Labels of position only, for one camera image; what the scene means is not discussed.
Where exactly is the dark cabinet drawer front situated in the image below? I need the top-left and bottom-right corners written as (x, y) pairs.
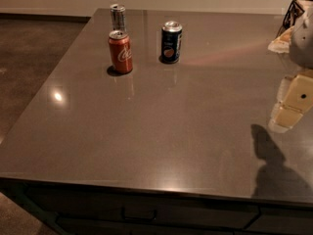
top-left (26, 186), bottom-right (258, 229)

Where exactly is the silver redbull can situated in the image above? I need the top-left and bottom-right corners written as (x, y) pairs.
top-left (111, 4), bottom-right (126, 31)

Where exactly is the dark blue pepsi can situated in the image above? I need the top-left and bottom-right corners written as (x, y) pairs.
top-left (161, 21), bottom-right (183, 64)

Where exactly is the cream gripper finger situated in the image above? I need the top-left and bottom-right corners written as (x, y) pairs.
top-left (268, 76), bottom-right (293, 133)
top-left (283, 70), bottom-right (313, 128)

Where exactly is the dark drawer handle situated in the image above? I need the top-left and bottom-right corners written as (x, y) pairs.
top-left (120, 207), bottom-right (157, 222)

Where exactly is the black wire basket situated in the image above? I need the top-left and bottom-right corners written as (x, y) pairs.
top-left (283, 0), bottom-right (313, 29)

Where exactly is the red coca-cola can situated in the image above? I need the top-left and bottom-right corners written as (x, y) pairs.
top-left (109, 30), bottom-right (133, 74)

